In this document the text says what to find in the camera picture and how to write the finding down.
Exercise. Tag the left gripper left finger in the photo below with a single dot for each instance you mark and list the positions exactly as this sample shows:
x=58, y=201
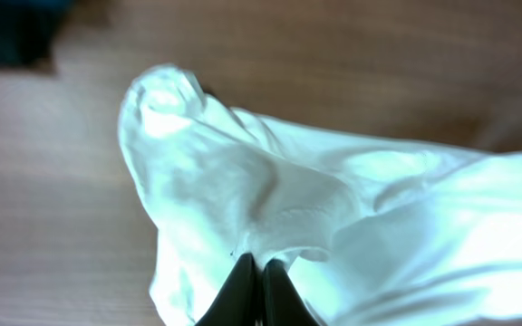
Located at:
x=235, y=304

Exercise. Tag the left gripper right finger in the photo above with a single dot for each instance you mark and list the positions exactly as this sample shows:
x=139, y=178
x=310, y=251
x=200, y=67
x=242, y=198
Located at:
x=283, y=305

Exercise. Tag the white t-shirt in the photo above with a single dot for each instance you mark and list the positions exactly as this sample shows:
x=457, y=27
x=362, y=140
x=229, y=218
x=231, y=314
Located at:
x=371, y=231

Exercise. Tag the blue folded shirt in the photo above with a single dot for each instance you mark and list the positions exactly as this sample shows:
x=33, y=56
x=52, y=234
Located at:
x=27, y=29

